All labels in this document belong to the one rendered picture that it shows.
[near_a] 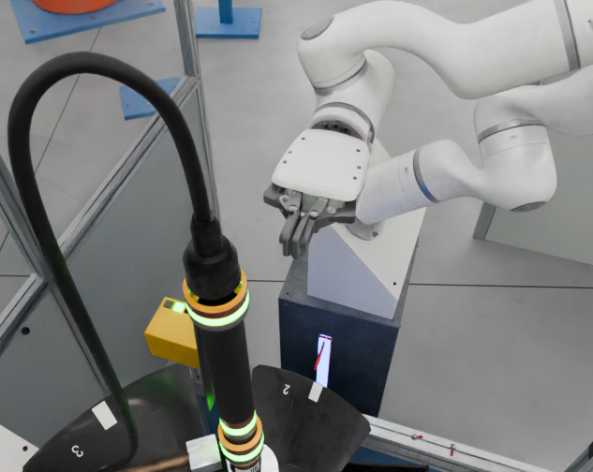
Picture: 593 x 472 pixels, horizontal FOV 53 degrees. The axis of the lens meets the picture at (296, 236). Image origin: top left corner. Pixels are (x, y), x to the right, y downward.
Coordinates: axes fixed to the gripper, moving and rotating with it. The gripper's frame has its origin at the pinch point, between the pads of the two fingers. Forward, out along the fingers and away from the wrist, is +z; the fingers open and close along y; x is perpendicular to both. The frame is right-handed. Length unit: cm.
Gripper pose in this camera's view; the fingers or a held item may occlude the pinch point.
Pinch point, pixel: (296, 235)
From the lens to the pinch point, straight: 63.8
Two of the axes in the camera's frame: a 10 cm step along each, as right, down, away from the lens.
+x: 0.0, -6.5, -7.6
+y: -9.5, -2.4, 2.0
